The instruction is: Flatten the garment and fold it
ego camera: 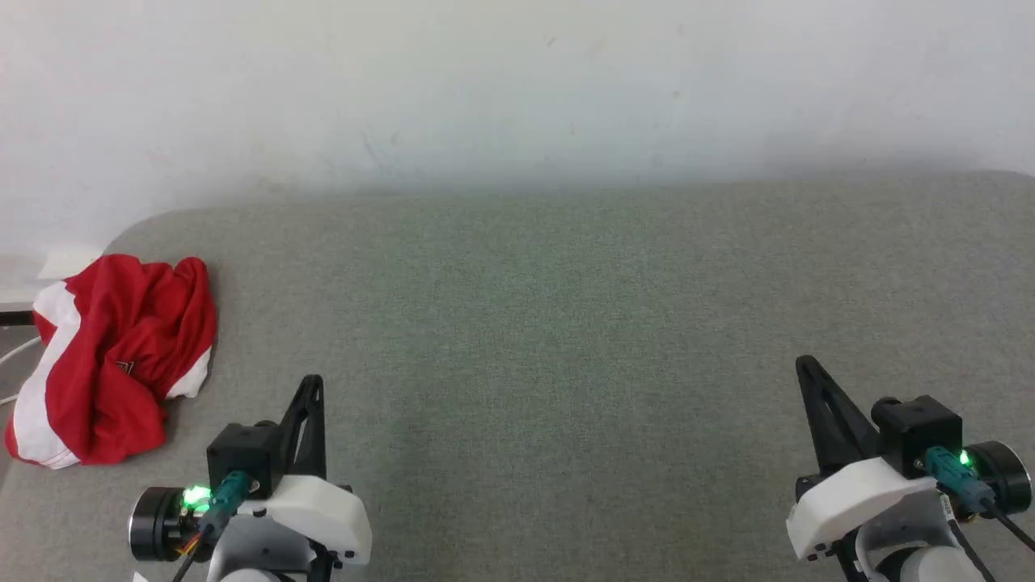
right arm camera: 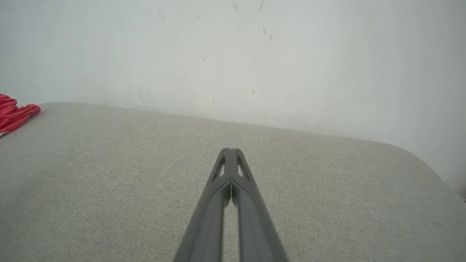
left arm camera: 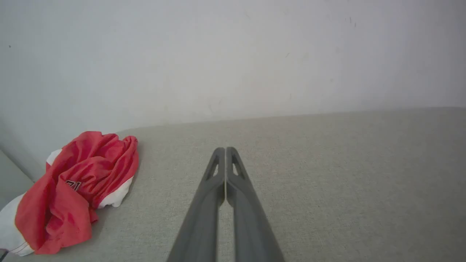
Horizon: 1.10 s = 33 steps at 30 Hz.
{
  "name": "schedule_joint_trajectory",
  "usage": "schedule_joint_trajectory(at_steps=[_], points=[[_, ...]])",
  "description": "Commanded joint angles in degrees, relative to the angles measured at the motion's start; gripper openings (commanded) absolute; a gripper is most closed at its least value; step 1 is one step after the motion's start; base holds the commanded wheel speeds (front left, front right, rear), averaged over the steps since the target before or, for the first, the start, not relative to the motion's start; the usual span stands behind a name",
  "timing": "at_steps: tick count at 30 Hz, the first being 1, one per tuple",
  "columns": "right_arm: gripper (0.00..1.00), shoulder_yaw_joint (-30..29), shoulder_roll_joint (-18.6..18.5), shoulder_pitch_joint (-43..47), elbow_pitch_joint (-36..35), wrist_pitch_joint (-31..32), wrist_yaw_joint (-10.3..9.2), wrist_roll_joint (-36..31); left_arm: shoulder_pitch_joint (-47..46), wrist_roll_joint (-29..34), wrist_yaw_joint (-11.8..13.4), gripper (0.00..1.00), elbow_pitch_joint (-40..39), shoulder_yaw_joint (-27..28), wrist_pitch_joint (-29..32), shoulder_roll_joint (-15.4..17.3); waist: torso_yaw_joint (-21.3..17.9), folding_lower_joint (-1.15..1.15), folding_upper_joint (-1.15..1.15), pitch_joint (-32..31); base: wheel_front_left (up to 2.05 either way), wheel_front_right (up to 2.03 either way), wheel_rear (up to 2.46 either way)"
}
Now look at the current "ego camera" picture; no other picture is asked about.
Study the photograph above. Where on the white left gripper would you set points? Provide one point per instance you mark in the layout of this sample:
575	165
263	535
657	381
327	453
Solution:
323	517

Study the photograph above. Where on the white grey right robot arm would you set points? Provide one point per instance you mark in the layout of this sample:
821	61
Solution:
922	550

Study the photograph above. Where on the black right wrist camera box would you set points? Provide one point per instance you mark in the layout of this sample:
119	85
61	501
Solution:
918	432

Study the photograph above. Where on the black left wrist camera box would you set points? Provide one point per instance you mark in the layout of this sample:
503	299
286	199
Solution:
242	453

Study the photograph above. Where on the red and white shorts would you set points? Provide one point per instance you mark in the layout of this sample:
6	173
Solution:
121	356

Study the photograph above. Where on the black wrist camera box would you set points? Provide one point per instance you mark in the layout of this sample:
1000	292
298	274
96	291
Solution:
918	432
242	453

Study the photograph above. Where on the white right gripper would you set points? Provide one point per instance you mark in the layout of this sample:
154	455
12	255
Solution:
857	501

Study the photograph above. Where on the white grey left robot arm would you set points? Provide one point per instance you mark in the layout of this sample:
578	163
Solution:
166	521

